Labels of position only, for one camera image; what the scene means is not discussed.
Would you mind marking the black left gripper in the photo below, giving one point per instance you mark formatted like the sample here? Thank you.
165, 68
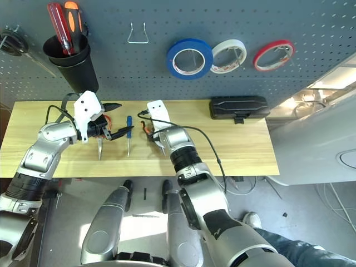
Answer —
97, 128

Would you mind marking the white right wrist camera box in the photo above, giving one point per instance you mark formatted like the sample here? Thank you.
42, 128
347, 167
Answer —
158, 114

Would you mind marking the grey metal pegboard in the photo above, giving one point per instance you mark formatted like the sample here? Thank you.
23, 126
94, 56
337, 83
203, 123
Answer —
139, 78

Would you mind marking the red tape roll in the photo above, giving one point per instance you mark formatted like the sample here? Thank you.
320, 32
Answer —
278, 42

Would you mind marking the silver right robot leg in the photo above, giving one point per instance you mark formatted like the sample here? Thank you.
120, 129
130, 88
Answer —
172, 217

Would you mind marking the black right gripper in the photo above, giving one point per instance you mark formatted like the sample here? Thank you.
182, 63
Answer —
153, 136

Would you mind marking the white desk with oval cutout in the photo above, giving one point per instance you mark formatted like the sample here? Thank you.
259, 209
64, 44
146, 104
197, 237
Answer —
306, 144

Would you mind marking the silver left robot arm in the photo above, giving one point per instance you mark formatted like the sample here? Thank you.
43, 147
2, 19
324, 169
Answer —
47, 139

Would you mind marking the black floor tape strip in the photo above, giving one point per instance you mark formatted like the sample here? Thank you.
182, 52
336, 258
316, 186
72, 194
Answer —
144, 194

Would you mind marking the metal tape hook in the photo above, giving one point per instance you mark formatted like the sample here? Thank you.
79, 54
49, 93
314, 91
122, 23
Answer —
196, 59
285, 54
236, 55

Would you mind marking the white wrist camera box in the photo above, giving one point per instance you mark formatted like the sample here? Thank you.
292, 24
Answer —
84, 108
158, 114

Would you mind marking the black plastic tool case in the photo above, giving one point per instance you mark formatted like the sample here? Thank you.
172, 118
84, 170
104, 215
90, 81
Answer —
239, 107

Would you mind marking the silver left robot leg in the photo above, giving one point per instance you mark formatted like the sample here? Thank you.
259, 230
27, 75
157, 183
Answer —
103, 222

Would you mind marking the robot torso black grey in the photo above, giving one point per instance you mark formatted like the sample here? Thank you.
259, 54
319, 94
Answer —
139, 257

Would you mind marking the blue tape roll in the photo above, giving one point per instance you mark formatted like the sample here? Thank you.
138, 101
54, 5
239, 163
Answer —
170, 59

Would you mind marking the black tape roll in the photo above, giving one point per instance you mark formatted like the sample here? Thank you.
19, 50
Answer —
16, 41

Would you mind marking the grey floor strip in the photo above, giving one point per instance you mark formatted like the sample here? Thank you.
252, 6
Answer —
144, 216

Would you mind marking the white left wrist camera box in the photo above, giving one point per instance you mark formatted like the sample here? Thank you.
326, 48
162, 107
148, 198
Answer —
84, 108

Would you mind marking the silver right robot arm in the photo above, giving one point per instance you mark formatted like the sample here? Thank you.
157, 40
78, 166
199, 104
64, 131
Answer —
180, 142

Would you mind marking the silver robot leg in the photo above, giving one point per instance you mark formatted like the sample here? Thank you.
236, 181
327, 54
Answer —
172, 217
103, 222

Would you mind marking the white tape roll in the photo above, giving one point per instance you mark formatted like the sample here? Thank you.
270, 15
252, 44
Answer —
231, 42

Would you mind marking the white person shoe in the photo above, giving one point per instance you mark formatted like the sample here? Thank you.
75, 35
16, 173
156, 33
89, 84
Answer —
251, 219

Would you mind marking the orange black needle-nose pliers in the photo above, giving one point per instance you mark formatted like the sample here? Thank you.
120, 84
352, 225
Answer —
162, 147

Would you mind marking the black tool cup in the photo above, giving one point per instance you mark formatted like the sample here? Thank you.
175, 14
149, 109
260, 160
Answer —
78, 72

